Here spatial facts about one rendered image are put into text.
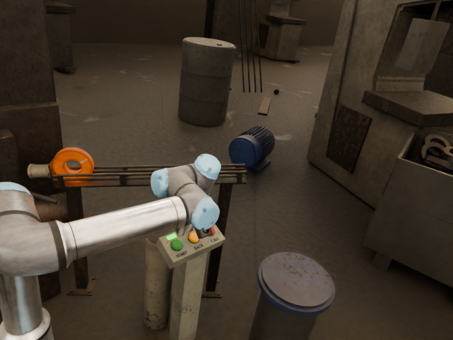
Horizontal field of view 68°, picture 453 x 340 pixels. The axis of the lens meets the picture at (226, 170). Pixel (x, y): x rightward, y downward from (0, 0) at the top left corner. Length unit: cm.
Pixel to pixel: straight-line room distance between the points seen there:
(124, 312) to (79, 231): 115
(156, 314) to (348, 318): 100
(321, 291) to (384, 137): 164
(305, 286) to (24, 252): 106
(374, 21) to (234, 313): 228
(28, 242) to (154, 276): 87
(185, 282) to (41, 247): 77
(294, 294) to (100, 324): 91
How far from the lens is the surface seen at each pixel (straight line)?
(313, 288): 147
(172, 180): 88
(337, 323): 199
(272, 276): 145
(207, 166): 93
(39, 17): 168
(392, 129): 279
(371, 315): 212
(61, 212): 164
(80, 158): 149
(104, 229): 73
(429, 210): 217
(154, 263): 145
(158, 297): 159
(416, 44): 247
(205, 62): 370
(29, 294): 96
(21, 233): 71
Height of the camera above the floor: 143
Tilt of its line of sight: 28 degrees down
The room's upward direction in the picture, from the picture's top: 9 degrees clockwise
